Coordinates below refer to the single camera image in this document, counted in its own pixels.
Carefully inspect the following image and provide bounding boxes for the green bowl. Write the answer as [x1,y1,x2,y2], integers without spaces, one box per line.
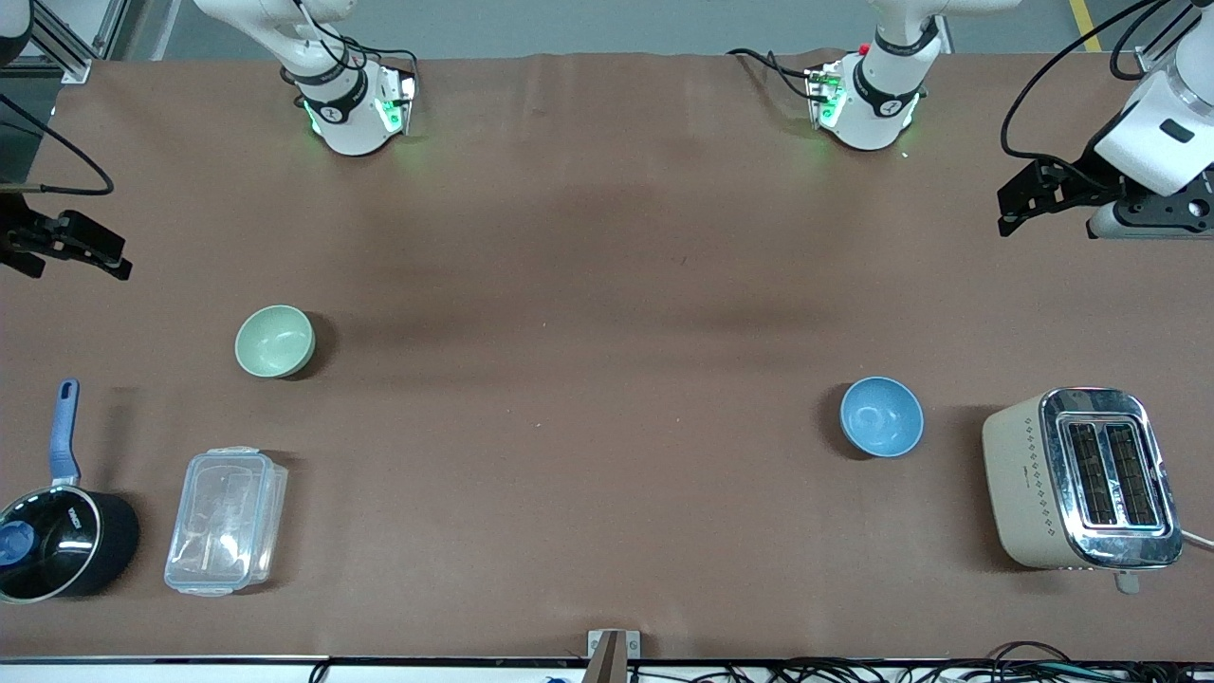
[234,304,317,379]

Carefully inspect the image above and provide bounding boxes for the blue bowl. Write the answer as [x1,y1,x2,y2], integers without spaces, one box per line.
[839,377,925,459]

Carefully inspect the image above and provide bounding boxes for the beige chrome toaster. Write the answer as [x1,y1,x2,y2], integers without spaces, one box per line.
[982,386,1186,596]

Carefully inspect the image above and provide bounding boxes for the clear plastic food container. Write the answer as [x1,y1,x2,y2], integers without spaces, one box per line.
[164,446,288,599]

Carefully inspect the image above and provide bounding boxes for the glass lid with blue knob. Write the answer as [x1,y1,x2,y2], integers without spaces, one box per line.
[0,489,101,603]

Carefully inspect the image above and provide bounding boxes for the brown table cover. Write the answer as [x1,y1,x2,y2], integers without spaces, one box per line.
[0,52,1214,662]

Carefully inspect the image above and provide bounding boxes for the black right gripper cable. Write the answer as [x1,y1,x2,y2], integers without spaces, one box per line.
[0,93,116,197]

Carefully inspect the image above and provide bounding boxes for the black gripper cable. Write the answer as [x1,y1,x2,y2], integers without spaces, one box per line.
[1002,0,1169,172]
[0,93,116,197]

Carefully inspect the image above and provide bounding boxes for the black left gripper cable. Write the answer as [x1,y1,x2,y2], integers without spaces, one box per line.
[1002,0,1169,172]

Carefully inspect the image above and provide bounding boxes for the aluminium frame profile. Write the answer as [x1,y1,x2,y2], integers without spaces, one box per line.
[27,0,130,84]

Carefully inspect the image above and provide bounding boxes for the black saucepan with blue handle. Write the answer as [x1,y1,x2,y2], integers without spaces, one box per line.
[0,379,141,605]

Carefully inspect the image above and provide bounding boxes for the black left arm base cable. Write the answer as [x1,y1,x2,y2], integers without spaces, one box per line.
[727,47,819,102]

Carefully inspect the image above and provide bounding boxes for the black arm base cable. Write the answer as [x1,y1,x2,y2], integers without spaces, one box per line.
[727,47,819,102]
[280,0,419,107]

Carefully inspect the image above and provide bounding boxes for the black right arm base cable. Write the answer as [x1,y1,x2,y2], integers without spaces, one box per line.
[280,0,419,107]

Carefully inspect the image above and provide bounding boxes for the black looping floor cable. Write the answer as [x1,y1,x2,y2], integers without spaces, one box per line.
[984,641,1077,667]

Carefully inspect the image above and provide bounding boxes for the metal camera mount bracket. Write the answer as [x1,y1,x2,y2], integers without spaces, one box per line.
[585,629,642,683]

